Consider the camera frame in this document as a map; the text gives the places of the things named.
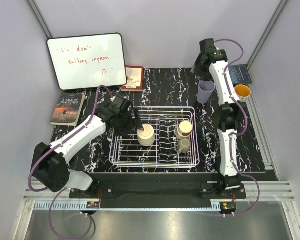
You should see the red paperback book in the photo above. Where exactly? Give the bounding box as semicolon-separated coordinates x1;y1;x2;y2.
120;66;145;92

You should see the floral white mug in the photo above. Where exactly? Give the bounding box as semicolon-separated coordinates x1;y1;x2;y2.
234;84;251;102

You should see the white wire dish rack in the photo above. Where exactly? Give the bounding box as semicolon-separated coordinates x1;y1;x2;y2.
109;106;200;169

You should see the cream and brown cup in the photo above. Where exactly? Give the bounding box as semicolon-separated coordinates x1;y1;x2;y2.
176;120;193;140

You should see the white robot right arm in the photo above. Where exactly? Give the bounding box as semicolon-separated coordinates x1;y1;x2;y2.
192;38;248;199

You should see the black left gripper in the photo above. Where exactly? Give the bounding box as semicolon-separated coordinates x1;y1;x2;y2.
115;107;144;137

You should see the Tale of Two Cities book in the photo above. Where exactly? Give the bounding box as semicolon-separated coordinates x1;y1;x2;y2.
50;92;86;127

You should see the dark blue book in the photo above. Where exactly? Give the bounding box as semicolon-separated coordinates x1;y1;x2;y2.
229;64;252;86

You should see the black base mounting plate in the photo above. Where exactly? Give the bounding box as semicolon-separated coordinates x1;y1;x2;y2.
69;172;247;211

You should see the cream ribbed cup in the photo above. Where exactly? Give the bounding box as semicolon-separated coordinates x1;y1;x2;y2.
137;124;155;147

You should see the small beige mug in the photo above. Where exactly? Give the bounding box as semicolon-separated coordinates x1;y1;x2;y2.
177;138;192;154

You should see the lilac plastic cup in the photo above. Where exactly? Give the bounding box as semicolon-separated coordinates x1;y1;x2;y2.
197;80;216;105

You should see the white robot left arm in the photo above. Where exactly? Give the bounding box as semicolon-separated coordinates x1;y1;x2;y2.
29;95;144;198

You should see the white whiteboard black frame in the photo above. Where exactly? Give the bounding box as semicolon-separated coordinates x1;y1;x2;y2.
47;33;127;91

